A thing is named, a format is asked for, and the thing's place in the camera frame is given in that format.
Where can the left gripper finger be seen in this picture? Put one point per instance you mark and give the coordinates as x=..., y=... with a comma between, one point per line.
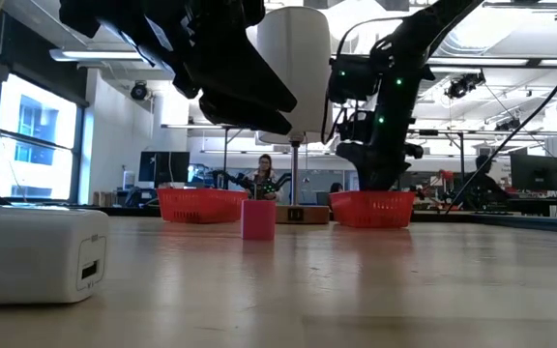
x=249, y=82
x=244, y=116

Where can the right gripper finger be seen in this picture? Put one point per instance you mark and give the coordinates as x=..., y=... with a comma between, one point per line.
x=382, y=179

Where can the pink cube wall adapter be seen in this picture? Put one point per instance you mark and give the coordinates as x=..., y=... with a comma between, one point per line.
x=258, y=220

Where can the white USB wall adapter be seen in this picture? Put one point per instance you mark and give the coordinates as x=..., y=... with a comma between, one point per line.
x=27, y=256

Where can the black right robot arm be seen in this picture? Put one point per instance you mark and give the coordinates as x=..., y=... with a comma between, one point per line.
x=428, y=24

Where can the black background robot arm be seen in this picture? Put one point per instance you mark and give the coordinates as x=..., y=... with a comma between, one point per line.
x=281, y=180
x=232, y=178

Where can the red background robot arm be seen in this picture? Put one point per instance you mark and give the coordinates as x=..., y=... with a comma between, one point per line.
x=445, y=175

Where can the red plastic mesh basket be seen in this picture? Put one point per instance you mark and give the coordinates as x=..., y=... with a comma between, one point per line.
x=201, y=205
x=370, y=210

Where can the person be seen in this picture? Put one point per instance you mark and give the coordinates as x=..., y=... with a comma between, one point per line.
x=265, y=162
x=484, y=186
x=336, y=186

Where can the white shade table lamp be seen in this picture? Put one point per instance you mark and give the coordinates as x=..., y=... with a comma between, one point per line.
x=307, y=58

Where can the black computer monitor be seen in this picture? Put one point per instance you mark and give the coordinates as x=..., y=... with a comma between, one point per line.
x=535, y=171
x=162, y=166

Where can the black beam with light strips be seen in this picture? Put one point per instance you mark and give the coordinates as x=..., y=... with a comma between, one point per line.
x=477, y=61

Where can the small white box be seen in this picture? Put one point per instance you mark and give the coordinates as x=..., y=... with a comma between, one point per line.
x=129, y=180

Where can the dark framed window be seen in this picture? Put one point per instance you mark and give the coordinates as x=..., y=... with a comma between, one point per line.
x=37, y=145

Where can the black background rig frame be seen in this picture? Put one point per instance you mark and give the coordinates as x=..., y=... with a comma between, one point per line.
x=462, y=145
x=225, y=154

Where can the glass wall panel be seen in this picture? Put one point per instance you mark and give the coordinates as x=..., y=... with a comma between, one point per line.
x=322, y=186

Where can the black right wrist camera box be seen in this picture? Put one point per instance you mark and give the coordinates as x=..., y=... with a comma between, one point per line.
x=353, y=79

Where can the black ceiling camera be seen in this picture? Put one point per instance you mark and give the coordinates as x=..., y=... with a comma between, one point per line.
x=508, y=124
x=462, y=87
x=139, y=91

